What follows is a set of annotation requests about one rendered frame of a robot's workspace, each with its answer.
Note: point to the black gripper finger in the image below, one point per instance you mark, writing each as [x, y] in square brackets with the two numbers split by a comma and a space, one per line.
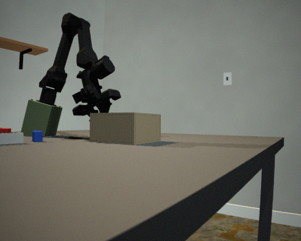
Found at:
[103, 107]
[88, 111]

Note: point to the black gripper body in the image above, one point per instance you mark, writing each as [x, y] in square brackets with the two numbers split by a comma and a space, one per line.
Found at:
[101, 97]

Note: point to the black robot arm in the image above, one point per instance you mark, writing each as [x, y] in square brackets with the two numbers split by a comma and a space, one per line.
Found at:
[86, 58]

